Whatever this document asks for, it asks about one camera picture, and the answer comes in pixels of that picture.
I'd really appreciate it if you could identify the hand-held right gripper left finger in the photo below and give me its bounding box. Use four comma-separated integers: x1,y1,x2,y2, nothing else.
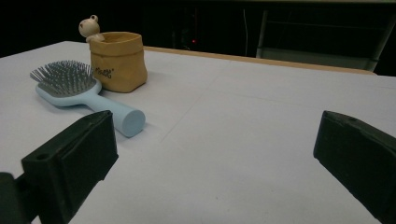
21,109,120,224

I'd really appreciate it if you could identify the tan bag-shaped holder with bear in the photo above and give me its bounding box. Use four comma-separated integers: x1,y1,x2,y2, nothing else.
78,14,149,93

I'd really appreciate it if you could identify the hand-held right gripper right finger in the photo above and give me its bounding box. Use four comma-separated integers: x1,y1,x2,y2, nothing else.
313,110,396,224

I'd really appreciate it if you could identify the white table cover sheet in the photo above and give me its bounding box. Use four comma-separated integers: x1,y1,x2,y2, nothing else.
0,40,396,224

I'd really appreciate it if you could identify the grey metal table frame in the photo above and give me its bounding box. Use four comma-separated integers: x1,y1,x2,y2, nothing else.
255,8,396,72

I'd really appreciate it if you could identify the wooden table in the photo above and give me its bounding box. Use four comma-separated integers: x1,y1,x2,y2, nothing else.
143,46,376,76

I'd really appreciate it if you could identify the white cable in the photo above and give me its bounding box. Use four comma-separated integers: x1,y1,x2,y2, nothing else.
242,8,249,57

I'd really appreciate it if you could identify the grey-blue microphone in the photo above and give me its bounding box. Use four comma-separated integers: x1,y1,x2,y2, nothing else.
29,60,147,138

